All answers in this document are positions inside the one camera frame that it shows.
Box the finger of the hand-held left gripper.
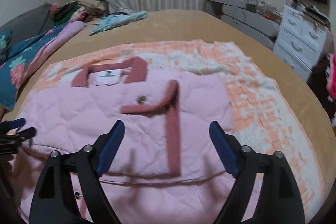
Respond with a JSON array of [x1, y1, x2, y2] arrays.
[[0, 118, 26, 130], [14, 127, 36, 141]]

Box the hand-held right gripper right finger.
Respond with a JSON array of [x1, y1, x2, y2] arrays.
[[209, 120, 306, 224]]

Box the bed with tan cover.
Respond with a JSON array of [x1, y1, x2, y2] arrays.
[[0, 10, 336, 214]]

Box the orange checked blanket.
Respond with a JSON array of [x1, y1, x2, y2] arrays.
[[26, 40, 328, 222]]

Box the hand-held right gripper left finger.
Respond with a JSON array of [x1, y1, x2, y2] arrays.
[[29, 120, 125, 224]]

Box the grey headboard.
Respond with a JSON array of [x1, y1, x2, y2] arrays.
[[0, 4, 57, 41]]

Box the pink quilted jacket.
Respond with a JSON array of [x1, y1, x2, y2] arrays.
[[16, 57, 263, 224]]

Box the white drawer cabinet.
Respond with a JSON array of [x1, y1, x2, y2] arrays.
[[273, 0, 328, 81]]

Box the blue floral quilt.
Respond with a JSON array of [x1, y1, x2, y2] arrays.
[[0, 21, 87, 111]]

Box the grey desk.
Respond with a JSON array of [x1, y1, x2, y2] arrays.
[[206, 0, 282, 50]]

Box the pile of clothes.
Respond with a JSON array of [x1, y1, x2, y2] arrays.
[[50, 0, 111, 24]]

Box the light blue garment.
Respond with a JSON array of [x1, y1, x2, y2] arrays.
[[89, 10, 148, 36]]

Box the pink printed cloth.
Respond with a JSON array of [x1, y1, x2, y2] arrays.
[[325, 52, 336, 127]]

